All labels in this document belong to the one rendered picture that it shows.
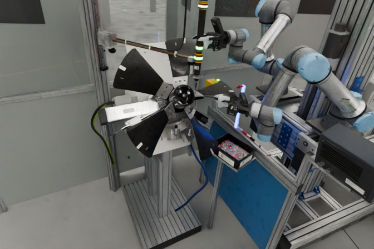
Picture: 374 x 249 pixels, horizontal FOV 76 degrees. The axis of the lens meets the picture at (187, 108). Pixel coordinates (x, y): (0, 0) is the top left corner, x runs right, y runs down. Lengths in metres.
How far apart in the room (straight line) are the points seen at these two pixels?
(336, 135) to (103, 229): 1.75
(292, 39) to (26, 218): 4.79
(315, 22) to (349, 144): 4.37
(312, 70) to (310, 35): 4.26
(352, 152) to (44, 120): 1.85
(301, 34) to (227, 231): 4.05
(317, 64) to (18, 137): 1.93
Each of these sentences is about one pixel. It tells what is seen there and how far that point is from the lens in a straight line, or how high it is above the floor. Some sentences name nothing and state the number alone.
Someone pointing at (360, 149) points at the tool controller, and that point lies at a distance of 1.15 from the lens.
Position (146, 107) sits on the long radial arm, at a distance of 1.35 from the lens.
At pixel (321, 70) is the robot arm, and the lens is 1.19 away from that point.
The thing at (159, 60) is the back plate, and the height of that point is 1.27.
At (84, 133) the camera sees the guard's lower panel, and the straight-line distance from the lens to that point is 2.12.
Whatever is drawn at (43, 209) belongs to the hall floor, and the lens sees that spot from 2.46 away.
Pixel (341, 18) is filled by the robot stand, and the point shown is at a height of 1.59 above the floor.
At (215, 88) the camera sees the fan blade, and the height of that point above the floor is 1.18.
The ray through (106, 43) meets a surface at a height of 1.37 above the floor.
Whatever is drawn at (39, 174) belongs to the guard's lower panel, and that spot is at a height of 0.29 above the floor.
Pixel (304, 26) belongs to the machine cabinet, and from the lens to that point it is 5.27.
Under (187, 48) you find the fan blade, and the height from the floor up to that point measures 1.40.
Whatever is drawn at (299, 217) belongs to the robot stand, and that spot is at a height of 0.21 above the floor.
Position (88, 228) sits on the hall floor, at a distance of 2.23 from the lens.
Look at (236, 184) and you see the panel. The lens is 1.93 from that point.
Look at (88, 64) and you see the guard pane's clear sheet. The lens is 1.87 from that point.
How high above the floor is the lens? 1.80
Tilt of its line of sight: 31 degrees down
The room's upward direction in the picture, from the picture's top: 4 degrees clockwise
